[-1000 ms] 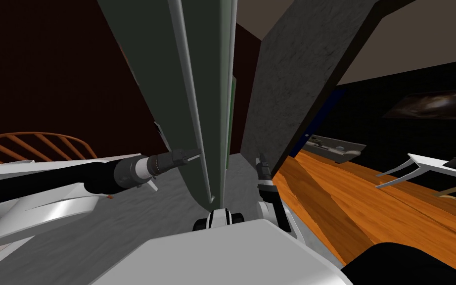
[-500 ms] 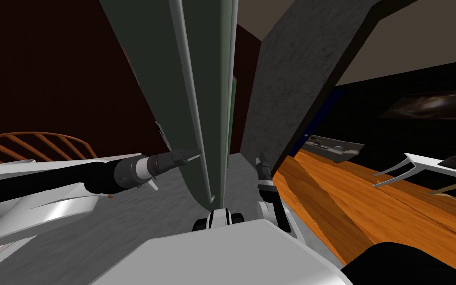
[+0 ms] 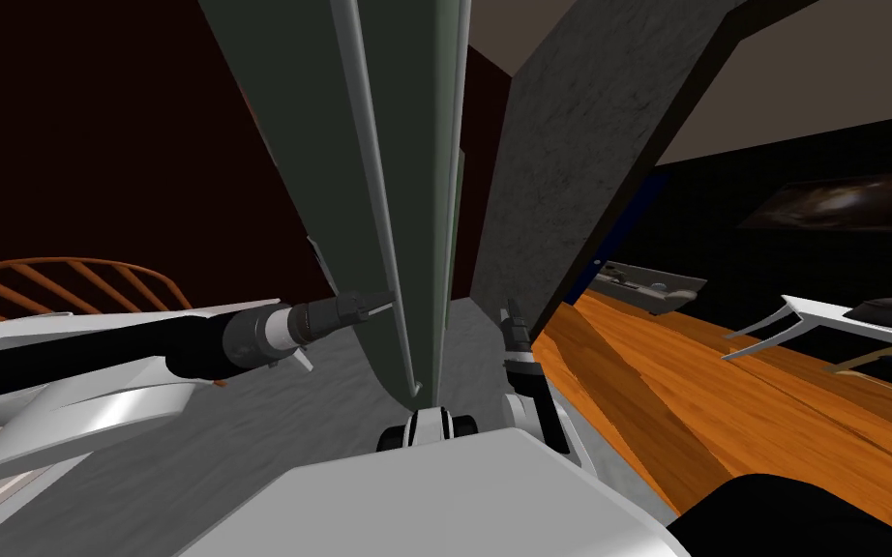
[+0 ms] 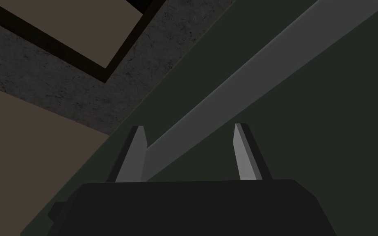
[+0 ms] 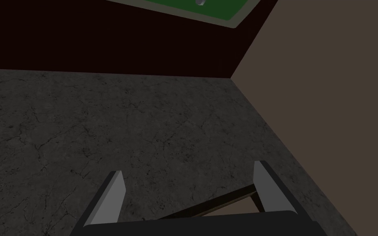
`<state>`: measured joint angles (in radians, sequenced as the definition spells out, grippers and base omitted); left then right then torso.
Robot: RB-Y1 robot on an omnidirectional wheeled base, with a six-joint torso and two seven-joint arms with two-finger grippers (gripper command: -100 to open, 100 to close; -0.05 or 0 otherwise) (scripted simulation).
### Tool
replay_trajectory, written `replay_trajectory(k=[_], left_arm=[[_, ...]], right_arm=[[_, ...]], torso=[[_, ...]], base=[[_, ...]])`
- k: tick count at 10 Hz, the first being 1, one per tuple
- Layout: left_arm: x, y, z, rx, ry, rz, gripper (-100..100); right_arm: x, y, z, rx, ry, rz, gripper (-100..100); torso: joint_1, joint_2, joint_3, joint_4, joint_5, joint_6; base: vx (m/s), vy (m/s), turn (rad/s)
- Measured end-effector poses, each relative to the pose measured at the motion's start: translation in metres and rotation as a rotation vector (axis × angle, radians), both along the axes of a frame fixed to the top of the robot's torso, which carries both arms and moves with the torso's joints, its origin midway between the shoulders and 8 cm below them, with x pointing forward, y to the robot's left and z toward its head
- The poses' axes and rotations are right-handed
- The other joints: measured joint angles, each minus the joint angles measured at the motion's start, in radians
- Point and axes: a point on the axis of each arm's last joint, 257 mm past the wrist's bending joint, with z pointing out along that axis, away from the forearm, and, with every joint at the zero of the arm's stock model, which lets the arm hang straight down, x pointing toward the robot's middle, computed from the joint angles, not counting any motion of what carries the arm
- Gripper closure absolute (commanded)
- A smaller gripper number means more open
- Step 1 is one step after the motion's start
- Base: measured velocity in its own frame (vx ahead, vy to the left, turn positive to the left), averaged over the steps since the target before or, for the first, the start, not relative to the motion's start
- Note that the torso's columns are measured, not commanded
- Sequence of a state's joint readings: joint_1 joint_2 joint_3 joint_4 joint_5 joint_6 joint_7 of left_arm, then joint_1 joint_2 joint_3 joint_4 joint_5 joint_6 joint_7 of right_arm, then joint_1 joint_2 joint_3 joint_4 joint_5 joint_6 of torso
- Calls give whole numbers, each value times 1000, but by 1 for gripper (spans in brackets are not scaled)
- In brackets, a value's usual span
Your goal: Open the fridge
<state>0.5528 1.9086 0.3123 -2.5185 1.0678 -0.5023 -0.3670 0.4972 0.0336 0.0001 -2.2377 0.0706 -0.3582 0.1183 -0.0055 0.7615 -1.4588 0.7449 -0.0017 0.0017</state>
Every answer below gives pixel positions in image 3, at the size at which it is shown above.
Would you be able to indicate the dark wall picture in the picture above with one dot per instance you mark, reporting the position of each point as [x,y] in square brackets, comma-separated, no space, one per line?
[848,203]

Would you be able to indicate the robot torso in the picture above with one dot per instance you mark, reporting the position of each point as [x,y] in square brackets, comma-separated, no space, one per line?
[446,503]

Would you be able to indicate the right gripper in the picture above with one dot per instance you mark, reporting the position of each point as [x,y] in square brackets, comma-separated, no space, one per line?
[518,337]

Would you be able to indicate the orange wooden chair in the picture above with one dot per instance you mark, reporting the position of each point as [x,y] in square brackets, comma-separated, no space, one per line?
[67,282]

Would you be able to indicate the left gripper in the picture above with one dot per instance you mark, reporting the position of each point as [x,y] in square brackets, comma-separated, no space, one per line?
[330,316]

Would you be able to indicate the dark green door leaf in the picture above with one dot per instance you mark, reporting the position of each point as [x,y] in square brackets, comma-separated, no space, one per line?
[322,155]

